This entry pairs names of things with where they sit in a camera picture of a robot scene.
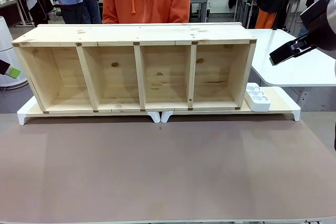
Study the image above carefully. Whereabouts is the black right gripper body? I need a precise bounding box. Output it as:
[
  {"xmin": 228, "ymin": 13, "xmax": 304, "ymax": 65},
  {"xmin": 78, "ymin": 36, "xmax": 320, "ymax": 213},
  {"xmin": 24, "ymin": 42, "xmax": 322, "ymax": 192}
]
[{"xmin": 300, "ymin": 0, "xmax": 336, "ymax": 60}]

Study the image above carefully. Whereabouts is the white side table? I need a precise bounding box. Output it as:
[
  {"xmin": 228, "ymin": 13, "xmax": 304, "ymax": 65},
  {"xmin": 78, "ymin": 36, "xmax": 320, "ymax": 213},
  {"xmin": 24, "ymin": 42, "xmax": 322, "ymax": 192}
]
[{"xmin": 247, "ymin": 28, "xmax": 336, "ymax": 104}]

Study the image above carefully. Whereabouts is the white monitor riser wooden top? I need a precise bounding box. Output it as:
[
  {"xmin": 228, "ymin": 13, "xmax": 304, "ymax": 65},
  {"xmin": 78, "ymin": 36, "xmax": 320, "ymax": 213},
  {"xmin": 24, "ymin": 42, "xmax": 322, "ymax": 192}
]
[
  {"xmin": 17, "ymin": 94, "xmax": 161, "ymax": 126},
  {"xmin": 160, "ymin": 86, "xmax": 301, "ymax": 124}
]

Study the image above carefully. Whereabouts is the white multi-socket power strip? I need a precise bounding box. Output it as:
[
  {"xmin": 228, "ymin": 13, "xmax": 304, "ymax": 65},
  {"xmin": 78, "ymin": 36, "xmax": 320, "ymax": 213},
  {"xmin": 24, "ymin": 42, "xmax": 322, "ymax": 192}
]
[{"xmin": 244, "ymin": 82, "xmax": 272, "ymax": 112}]

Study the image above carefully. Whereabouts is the grey background desk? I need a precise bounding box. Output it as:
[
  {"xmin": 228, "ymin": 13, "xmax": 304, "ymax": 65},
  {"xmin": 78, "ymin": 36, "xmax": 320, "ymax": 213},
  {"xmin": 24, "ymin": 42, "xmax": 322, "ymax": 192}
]
[{"xmin": 0, "ymin": 0, "xmax": 28, "ymax": 27}]

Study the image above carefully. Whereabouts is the light wooden four-compartment shelf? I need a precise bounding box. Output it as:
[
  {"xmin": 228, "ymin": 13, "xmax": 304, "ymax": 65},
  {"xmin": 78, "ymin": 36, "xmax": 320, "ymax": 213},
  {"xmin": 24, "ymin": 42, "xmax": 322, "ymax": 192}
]
[{"xmin": 12, "ymin": 22, "xmax": 257, "ymax": 114}]

